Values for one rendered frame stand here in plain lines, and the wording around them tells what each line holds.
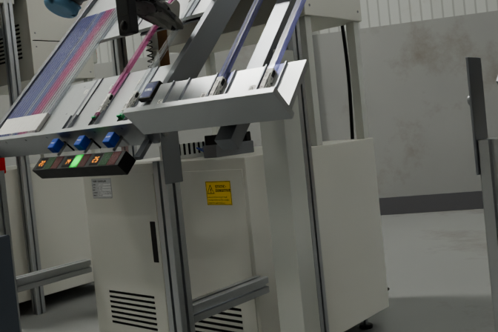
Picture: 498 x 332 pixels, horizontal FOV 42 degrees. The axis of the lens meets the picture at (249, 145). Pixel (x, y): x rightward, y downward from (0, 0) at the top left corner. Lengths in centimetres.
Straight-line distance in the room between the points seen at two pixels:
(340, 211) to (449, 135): 265
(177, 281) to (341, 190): 73
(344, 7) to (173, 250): 103
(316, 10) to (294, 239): 87
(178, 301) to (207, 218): 38
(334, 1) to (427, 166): 265
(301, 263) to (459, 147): 334
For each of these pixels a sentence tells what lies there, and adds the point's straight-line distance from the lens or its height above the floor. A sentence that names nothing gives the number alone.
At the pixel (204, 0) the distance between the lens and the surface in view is 168.
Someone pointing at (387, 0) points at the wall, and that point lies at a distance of 461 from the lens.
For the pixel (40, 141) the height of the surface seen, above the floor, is 71.
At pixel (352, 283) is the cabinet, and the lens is 203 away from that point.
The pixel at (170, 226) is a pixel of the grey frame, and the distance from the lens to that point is 139.
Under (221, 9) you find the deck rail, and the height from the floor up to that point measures 99.
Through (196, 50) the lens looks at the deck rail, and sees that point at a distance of 153.
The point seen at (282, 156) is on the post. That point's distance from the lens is 126.
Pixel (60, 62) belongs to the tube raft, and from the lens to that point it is 200.
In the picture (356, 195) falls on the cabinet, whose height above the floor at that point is 45.
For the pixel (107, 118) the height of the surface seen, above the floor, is 75.
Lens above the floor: 69
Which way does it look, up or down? 1 degrees down
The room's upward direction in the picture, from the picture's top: 6 degrees counter-clockwise
